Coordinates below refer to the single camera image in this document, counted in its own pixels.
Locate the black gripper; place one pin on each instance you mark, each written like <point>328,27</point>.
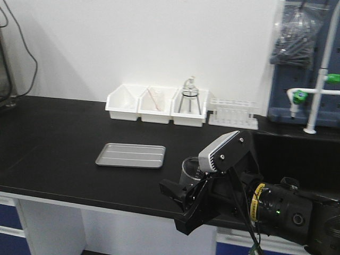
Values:
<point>226,193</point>

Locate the clear glass beaker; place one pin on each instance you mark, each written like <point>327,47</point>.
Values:
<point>191,174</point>

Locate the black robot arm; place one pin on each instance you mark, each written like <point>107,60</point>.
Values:
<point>282,210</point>

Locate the silver metal tray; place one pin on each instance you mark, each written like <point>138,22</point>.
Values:
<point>131,155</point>

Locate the white bench cabinet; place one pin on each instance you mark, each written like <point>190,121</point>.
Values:
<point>57,227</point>

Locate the white bin right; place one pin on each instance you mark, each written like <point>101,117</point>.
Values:
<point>186,118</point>

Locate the white bin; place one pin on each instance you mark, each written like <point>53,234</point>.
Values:
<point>164,97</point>
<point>123,102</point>
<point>186,118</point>

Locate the pink stick in bin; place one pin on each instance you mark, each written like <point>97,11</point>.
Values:
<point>153,100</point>

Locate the white bin middle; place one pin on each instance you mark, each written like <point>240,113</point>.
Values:
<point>164,97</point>

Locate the white test tube rack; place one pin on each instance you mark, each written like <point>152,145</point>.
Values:
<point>233,113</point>

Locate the metal tripod glass funnel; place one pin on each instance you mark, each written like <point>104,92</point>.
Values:
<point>190,92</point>

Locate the white bin left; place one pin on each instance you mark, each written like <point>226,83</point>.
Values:
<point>123,102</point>

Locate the white lab faucet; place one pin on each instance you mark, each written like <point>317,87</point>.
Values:
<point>322,78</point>

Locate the blue pegboard drying rack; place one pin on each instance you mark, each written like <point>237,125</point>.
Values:
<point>305,85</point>

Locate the plastic bag of black pegs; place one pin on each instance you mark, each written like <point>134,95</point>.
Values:
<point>298,33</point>

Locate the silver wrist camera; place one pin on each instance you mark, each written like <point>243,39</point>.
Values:
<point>224,152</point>

